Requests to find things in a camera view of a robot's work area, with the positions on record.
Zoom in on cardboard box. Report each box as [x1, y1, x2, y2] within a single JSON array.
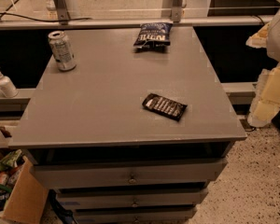
[[0, 157, 49, 224]]

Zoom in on black cable on rail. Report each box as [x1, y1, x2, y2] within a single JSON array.
[[0, 0, 92, 23]]

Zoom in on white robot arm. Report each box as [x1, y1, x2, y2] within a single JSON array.
[[245, 9, 280, 128]]

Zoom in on blue ruffles chip bag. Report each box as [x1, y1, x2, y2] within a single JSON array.
[[133, 22, 173, 49]]

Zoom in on white pump bottle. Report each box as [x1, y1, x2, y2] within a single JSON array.
[[0, 71, 18, 98]]

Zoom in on green snack bag in box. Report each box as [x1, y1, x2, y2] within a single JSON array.
[[0, 149, 22, 172]]

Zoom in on silver soda can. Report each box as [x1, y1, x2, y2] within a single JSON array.
[[48, 31, 77, 71]]

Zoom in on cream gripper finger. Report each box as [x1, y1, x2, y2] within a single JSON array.
[[247, 63, 280, 128], [245, 23, 270, 49]]

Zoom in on grey drawer cabinet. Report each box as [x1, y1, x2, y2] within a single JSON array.
[[10, 27, 245, 224]]

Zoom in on grey metal rail frame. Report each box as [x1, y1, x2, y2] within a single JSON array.
[[0, 0, 280, 29]]

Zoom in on black rxbar chocolate wrapper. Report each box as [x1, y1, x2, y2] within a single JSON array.
[[142, 93, 188, 121]]

